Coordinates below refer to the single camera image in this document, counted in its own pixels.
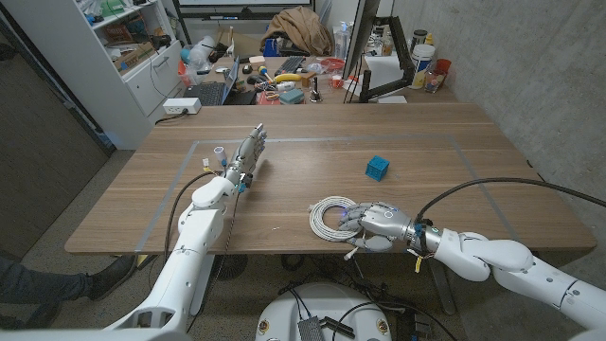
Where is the whiteboard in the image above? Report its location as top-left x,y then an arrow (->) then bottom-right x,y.
170,0 -> 317,21

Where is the clear plastic bag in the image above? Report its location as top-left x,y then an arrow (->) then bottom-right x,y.
187,35 -> 217,72

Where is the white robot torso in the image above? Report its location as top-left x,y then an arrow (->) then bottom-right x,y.
255,282 -> 393,341

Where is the brown jacket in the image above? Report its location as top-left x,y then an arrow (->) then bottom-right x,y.
259,6 -> 334,57

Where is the open black laptop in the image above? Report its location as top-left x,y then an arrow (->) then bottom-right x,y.
182,55 -> 257,106

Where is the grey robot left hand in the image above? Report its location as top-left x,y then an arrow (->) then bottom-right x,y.
213,122 -> 269,188

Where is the red bowl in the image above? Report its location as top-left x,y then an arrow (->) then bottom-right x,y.
319,57 -> 347,73

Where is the white canister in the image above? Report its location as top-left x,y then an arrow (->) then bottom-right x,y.
408,43 -> 437,90

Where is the white paper sheet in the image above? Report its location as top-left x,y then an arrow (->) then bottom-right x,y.
364,55 -> 403,89

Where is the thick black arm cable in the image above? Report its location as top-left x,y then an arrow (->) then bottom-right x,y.
163,170 -> 219,264
415,177 -> 606,224

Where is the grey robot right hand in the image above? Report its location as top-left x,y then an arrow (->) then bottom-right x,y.
336,201 -> 418,253

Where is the black keyboard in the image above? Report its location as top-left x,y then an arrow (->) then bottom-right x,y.
273,55 -> 307,77

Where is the clear drinking glass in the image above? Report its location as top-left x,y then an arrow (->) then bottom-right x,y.
424,69 -> 446,94

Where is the white Ethernet cable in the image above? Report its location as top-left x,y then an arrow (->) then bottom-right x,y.
308,195 -> 366,260

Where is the dark-lid jar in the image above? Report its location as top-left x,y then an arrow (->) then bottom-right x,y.
410,28 -> 429,53

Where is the cardboard box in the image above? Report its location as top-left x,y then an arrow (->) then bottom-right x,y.
112,41 -> 156,72

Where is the black round fan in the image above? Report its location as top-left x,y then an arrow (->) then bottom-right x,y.
211,254 -> 249,281

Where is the grey table leg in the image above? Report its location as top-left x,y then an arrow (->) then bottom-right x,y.
191,255 -> 217,317
428,258 -> 457,316

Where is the white shelf cabinet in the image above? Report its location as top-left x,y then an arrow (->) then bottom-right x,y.
0,0 -> 186,151

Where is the teal box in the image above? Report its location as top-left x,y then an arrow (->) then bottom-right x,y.
278,88 -> 306,105

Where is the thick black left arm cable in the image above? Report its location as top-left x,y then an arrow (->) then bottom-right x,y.
163,170 -> 219,264

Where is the silver metal bell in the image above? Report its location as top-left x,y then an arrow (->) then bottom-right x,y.
309,75 -> 324,104

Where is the black flat monitor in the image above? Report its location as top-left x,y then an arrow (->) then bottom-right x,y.
341,0 -> 382,81

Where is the blue block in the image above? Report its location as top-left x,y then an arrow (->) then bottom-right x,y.
365,154 -> 391,182

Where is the red cup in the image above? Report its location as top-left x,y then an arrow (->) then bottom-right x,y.
434,58 -> 453,80

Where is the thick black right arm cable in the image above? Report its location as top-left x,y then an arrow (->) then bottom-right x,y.
415,177 -> 606,224

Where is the white power strip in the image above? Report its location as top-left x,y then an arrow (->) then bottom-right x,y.
162,97 -> 203,116

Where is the clear plastic bottle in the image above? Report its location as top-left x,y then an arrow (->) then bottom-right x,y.
332,21 -> 354,61

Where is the person in dark clothes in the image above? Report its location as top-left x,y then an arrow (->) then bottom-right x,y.
0,254 -> 138,332

